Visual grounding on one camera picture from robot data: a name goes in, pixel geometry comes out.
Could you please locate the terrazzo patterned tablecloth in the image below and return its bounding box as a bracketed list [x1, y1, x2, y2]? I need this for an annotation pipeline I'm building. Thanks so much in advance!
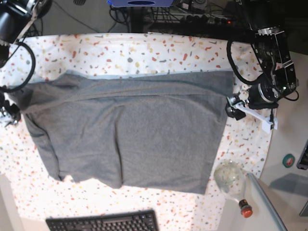
[0, 32, 284, 231]

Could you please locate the blue box with oval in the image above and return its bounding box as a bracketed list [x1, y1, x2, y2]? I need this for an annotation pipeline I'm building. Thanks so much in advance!
[107, 0, 174, 7]

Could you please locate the clear glass bottle red cap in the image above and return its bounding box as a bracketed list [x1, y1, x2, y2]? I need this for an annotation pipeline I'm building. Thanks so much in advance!
[214, 160, 253, 218]

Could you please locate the grey t-shirt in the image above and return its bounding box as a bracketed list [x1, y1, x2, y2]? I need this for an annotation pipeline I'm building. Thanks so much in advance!
[10, 71, 233, 194]

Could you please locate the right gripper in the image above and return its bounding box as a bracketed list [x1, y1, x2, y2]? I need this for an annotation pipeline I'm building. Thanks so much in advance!
[0, 96, 21, 125]

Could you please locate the black computer keyboard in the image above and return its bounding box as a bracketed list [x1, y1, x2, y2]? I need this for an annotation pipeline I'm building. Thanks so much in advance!
[45, 210, 159, 231]

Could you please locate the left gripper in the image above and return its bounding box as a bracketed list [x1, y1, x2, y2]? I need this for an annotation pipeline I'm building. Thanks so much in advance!
[225, 83, 279, 120]

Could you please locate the black power strip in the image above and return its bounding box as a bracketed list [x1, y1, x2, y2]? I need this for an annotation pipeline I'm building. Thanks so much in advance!
[180, 14, 233, 26]

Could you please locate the dark phone on table edge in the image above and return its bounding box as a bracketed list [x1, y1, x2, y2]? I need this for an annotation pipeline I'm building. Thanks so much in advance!
[296, 142, 308, 170]

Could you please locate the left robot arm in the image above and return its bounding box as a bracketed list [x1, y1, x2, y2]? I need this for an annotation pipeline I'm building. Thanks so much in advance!
[225, 0, 299, 120]

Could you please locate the green and red tape roll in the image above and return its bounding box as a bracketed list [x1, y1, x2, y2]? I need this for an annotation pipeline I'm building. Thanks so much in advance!
[282, 154, 295, 168]

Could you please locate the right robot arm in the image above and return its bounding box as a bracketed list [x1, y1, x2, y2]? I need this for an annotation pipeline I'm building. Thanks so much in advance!
[0, 0, 52, 127]

